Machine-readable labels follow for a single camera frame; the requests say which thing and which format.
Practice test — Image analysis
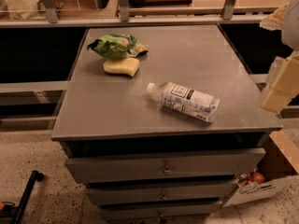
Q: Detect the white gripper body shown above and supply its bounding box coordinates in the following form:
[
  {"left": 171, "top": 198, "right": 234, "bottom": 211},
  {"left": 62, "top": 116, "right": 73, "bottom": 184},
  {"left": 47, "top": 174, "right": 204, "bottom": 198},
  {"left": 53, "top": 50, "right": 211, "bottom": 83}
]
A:
[{"left": 281, "top": 0, "right": 299, "bottom": 50}]

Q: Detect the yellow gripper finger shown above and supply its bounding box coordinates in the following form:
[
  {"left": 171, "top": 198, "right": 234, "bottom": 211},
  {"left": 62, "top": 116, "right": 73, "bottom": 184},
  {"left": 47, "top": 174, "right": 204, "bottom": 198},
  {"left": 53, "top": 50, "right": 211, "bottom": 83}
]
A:
[
  {"left": 260, "top": 4, "right": 288, "bottom": 31},
  {"left": 260, "top": 55, "right": 299, "bottom": 114}
]

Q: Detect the clear plastic water bottle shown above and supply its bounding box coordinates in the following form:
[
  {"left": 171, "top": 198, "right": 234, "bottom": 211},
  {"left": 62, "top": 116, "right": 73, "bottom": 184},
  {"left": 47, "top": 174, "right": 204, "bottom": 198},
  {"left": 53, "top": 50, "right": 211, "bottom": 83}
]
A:
[{"left": 147, "top": 82, "right": 220, "bottom": 123}]

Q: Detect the cardboard box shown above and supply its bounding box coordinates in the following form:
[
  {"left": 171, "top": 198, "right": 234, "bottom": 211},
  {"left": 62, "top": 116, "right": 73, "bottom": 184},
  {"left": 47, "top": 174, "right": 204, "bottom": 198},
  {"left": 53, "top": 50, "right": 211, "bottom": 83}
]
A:
[{"left": 223, "top": 130, "right": 299, "bottom": 207}]

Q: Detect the red onion in box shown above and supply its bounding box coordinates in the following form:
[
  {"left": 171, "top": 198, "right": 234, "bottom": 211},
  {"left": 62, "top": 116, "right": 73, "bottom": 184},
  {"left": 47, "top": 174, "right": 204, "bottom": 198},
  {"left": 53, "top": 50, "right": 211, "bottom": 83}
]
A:
[{"left": 250, "top": 170, "right": 265, "bottom": 184}]

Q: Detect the yellow sponge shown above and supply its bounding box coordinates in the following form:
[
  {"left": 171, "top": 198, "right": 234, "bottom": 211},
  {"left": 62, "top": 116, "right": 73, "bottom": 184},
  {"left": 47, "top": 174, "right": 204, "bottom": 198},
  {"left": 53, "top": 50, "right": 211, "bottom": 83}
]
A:
[{"left": 103, "top": 58, "right": 140, "bottom": 77}]

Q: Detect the grey drawer cabinet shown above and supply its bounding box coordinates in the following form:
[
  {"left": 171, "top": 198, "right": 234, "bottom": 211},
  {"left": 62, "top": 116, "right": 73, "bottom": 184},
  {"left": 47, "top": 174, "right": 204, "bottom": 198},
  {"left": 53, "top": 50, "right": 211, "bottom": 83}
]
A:
[{"left": 52, "top": 25, "right": 281, "bottom": 220}]

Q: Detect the green snack bag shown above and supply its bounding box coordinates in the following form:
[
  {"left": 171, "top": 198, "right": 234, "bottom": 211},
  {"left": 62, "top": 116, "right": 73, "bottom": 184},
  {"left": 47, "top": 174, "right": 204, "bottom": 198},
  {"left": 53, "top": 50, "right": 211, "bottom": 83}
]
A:
[{"left": 87, "top": 34, "right": 148, "bottom": 59}]

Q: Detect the black stand leg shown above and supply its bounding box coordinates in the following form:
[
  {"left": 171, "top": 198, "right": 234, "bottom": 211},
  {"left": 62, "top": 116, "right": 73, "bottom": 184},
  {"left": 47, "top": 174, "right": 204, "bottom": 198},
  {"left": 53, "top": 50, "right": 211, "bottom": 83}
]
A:
[{"left": 0, "top": 170, "right": 45, "bottom": 224}]

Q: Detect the metal shelf rail frame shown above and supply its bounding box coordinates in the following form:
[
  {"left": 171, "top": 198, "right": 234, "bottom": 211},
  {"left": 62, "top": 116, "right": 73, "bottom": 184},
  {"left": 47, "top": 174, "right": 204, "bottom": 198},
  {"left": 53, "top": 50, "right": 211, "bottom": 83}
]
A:
[{"left": 0, "top": 0, "right": 299, "bottom": 29}]

